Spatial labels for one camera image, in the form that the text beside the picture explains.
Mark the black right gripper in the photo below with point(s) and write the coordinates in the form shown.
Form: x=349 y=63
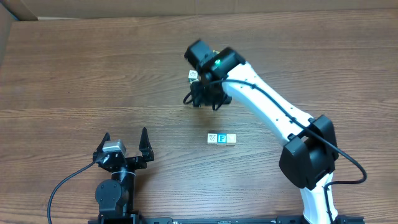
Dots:
x=203 y=95

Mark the white letter W block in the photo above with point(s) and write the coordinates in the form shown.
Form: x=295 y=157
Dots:
x=212 y=138

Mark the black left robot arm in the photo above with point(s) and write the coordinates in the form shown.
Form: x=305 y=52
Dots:
x=115 y=196

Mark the blue letter P block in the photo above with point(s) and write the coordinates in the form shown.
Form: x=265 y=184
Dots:
x=221 y=139

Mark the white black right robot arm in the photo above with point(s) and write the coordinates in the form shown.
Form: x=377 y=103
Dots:
x=307 y=159

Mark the white block green side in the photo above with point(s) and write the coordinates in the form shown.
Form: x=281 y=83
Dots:
x=193 y=76

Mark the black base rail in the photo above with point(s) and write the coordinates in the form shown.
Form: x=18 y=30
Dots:
x=167 y=220

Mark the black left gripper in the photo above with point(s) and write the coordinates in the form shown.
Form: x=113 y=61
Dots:
x=128 y=162

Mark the lone yellow block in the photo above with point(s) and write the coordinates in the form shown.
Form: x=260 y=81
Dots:
x=231 y=139

